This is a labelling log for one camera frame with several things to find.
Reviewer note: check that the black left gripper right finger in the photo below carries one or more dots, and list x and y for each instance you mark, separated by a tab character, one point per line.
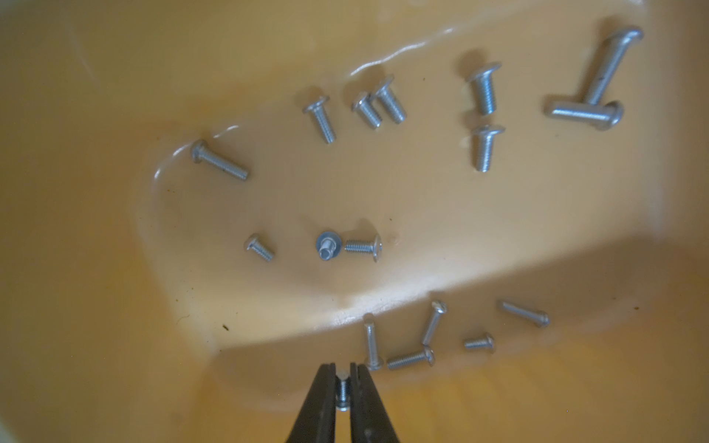
369	421

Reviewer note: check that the silver screw cluster screw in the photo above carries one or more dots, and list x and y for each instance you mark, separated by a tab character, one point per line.
485	137

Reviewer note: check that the yellow plastic storage box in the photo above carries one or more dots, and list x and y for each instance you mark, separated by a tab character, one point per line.
131	311

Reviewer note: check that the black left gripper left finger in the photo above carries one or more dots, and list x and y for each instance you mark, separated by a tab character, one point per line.
316	419

